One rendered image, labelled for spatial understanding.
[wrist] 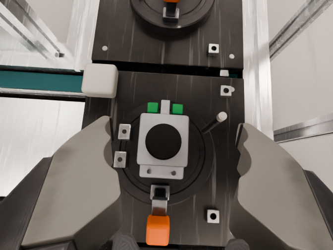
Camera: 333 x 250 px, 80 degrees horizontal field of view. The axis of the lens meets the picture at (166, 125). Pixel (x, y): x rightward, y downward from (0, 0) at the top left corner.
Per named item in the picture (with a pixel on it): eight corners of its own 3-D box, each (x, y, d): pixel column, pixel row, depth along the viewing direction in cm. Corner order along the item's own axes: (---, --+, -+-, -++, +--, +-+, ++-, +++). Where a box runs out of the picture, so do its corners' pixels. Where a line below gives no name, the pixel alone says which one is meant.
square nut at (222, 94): (229, 98, 30) (231, 95, 29) (218, 97, 30) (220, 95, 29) (229, 88, 31) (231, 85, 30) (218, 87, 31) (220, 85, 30)
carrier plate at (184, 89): (242, 242, 28) (248, 249, 26) (71, 233, 28) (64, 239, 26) (239, 83, 33) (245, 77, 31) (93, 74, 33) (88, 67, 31)
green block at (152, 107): (158, 122, 27) (157, 112, 22) (149, 121, 27) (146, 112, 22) (158, 113, 28) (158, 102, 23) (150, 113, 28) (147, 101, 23)
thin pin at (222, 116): (207, 133, 27) (227, 120, 19) (201, 133, 27) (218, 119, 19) (207, 128, 27) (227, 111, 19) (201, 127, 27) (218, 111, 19)
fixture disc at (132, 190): (210, 206, 27) (214, 209, 25) (107, 200, 27) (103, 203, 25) (211, 107, 30) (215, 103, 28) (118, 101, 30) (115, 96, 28)
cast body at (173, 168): (180, 177, 23) (189, 183, 16) (141, 175, 23) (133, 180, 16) (183, 105, 24) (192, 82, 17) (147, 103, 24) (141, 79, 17)
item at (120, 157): (127, 167, 26) (125, 167, 25) (115, 167, 26) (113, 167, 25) (128, 152, 26) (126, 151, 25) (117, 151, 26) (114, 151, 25)
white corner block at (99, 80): (118, 102, 32) (112, 93, 28) (89, 100, 32) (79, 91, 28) (121, 75, 33) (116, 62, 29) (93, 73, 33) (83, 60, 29)
